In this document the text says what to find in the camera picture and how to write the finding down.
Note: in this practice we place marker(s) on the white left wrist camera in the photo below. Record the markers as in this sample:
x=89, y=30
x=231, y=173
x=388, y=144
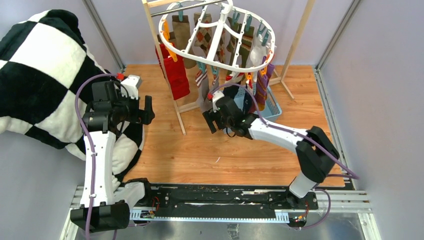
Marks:
x=130, y=87

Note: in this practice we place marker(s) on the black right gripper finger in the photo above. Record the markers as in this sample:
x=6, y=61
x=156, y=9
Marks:
x=210, y=118
x=219, y=121

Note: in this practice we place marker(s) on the purple orange striped sock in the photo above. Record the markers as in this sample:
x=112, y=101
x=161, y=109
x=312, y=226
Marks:
x=262, y=83

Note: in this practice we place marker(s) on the white round clip hanger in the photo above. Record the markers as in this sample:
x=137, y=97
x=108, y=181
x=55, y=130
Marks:
x=218, y=18

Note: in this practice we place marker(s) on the wooden drying rack frame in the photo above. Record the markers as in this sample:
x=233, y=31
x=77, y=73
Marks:
x=227, y=6

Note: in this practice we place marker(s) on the white sock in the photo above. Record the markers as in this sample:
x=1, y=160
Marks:
x=257, y=53

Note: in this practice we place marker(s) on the light blue plastic basket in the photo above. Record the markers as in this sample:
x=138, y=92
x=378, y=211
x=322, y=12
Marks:
x=272, y=108

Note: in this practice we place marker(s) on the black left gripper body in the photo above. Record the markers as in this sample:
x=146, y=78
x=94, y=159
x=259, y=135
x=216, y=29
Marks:
x=128, y=109

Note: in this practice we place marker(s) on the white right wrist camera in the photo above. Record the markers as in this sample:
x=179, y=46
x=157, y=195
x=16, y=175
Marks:
x=214, y=97

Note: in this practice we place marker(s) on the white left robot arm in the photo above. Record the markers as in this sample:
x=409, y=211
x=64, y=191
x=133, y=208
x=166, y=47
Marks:
x=104, y=207

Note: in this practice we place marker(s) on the black white checkered blanket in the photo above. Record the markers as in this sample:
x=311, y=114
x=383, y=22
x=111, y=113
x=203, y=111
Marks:
x=45, y=66

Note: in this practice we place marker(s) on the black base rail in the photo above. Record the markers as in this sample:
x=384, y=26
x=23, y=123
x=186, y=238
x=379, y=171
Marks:
x=222, y=203

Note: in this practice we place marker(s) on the green brown striped sock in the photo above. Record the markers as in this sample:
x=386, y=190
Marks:
x=246, y=42

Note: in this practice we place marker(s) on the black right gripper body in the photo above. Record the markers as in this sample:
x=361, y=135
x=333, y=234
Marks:
x=226, y=121

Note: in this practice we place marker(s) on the argyle brown sock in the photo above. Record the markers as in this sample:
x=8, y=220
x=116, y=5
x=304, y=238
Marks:
x=204, y=38

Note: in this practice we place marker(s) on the red sock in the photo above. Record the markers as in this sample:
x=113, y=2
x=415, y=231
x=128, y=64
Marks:
x=176, y=74

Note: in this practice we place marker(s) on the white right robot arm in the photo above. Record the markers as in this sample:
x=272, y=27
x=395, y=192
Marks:
x=314, y=150

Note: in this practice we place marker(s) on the grey striped sock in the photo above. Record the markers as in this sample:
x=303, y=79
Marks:
x=203, y=88

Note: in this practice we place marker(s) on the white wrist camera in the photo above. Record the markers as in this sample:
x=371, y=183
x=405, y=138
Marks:
x=214, y=97
x=130, y=87

